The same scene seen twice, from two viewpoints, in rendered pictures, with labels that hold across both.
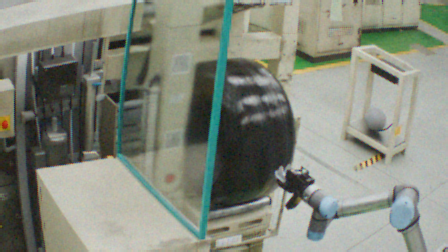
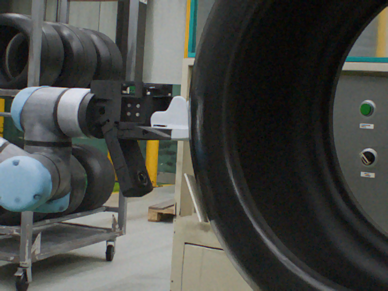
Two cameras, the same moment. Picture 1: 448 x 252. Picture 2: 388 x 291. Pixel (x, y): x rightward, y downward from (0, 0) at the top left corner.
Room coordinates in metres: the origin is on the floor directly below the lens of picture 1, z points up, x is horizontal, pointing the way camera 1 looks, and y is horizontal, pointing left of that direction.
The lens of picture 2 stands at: (3.48, -0.59, 1.17)
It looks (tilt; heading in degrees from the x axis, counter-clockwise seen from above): 3 degrees down; 160
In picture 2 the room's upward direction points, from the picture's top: 3 degrees clockwise
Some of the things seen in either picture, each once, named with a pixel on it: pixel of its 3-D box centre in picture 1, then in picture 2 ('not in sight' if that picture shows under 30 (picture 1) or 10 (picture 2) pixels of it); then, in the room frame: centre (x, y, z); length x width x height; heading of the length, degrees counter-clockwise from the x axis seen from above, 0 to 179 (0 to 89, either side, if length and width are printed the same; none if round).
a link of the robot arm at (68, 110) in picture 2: (311, 195); (86, 113); (2.33, -0.34, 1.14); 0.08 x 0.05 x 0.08; 125
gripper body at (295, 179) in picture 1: (300, 183); (127, 111); (2.40, -0.30, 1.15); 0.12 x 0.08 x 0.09; 35
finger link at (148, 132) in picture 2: not in sight; (149, 132); (2.46, -0.28, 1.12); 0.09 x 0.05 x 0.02; 35
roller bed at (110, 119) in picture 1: (126, 128); not in sight; (2.89, 0.41, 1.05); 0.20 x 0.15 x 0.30; 125
